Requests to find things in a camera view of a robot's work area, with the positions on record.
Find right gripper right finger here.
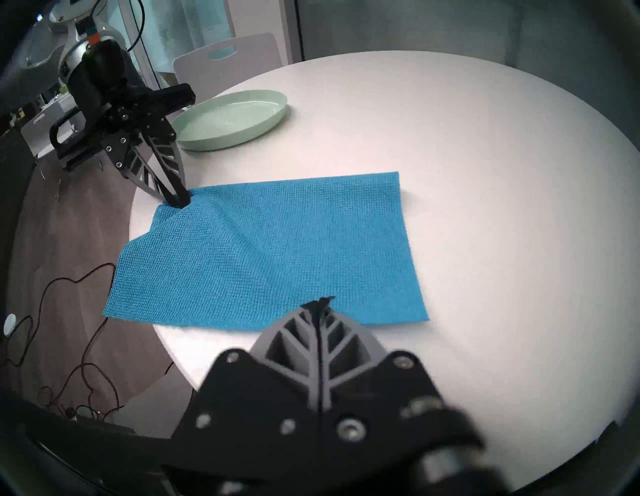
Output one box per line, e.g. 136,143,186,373
317,296,481,446

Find black floor cable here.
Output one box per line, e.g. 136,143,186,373
5,262,176,421

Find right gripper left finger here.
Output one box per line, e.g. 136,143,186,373
161,302,326,481

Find white chair with metal legs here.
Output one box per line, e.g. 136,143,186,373
172,32,284,98

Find blue microfibre napkin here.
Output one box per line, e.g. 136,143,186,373
102,171,430,332

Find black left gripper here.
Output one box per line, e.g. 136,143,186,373
49,82,197,210

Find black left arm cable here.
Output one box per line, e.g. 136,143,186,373
122,0,147,53

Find pale green plate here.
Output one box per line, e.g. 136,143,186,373
172,89,291,152

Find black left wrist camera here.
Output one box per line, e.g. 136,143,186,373
67,40,143,118

